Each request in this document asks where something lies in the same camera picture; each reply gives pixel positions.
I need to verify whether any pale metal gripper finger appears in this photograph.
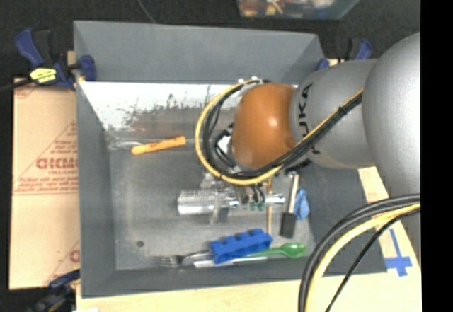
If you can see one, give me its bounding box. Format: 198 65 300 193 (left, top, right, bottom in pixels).
202 173 227 195
211 201 231 225

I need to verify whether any silver metal cylinder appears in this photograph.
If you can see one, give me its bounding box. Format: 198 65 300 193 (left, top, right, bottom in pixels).
176 188 286 216

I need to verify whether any blue toy brick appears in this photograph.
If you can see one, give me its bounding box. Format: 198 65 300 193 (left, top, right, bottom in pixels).
209 228 273 265

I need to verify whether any thin wooden stick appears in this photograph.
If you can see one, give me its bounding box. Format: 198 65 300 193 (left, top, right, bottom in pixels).
266 178 274 234

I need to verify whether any silver metal knife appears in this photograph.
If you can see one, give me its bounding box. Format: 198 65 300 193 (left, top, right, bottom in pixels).
193 256 268 269

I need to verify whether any small blue cloth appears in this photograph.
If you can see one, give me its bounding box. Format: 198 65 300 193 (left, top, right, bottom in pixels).
292 189 311 221

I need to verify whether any orange stick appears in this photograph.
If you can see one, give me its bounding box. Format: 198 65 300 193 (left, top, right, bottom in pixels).
130 135 188 156

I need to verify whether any silver metal fork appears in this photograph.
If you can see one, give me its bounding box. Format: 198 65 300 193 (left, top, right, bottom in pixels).
151 250 212 268

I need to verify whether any green plastic spoon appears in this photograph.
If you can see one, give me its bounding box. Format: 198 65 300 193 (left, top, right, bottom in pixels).
243 242 308 260

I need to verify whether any clear glass thing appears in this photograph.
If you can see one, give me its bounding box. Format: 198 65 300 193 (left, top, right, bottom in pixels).
105 139 143 153

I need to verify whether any grey metal bin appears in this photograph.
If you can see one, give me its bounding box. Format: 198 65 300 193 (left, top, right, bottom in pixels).
73 20 387 298

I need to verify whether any brown cardboard board red print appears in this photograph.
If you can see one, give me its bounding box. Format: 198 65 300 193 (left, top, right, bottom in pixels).
8 79 81 290

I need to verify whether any black foam brush wooden handle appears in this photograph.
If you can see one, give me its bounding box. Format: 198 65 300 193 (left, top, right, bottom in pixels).
279 172 300 239

